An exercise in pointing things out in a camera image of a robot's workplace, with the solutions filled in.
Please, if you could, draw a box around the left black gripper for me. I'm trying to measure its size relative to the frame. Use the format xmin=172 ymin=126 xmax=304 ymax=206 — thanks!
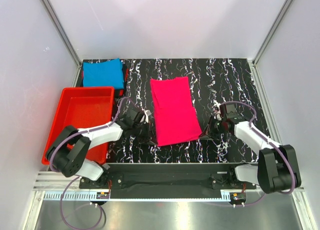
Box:
xmin=131 ymin=120 xmax=158 ymax=145

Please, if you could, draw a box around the pink t shirt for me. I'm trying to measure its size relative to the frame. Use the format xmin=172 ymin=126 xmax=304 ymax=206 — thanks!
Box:
xmin=150 ymin=77 xmax=202 ymax=147

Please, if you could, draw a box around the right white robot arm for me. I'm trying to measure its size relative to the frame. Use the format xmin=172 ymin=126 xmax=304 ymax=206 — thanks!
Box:
xmin=199 ymin=101 xmax=302 ymax=194

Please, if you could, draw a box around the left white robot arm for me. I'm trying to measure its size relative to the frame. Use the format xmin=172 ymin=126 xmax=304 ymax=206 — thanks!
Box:
xmin=45 ymin=110 xmax=155 ymax=188

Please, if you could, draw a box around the red plastic bin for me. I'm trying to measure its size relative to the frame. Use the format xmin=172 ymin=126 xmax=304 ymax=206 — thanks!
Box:
xmin=41 ymin=87 xmax=115 ymax=165

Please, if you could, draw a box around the blue folded t shirt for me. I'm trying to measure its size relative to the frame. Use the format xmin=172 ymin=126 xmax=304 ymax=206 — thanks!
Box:
xmin=82 ymin=58 xmax=125 ymax=90

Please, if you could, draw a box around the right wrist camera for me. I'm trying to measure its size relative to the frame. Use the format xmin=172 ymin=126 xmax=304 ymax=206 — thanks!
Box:
xmin=214 ymin=110 xmax=222 ymax=121

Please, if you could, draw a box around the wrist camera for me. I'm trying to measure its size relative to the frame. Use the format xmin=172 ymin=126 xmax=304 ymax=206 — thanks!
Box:
xmin=140 ymin=110 xmax=151 ymax=123
xmin=214 ymin=110 xmax=222 ymax=121

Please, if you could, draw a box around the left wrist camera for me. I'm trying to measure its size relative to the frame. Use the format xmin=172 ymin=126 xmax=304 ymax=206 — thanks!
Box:
xmin=140 ymin=110 xmax=151 ymax=123

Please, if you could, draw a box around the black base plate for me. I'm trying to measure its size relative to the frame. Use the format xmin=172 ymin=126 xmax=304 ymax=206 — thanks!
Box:
xmin=47 ymin=162 xmax=286 ymax=200

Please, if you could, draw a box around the right aluminium frame post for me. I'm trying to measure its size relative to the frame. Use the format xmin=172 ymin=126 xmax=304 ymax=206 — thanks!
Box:
xmin=252 ymin=0 xmax=295 ymax=67

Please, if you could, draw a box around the aluminium frame post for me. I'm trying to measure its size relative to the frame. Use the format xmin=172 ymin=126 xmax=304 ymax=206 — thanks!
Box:
xmin=252 ymin=0 xmax=295 ymax=67
xmin=36 ymin=0 xmax=83 ymax=68

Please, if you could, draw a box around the left aluminium frame post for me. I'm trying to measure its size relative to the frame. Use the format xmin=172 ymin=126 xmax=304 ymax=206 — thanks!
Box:
xmin=36 ymin=0 xmax=83 ymax=68

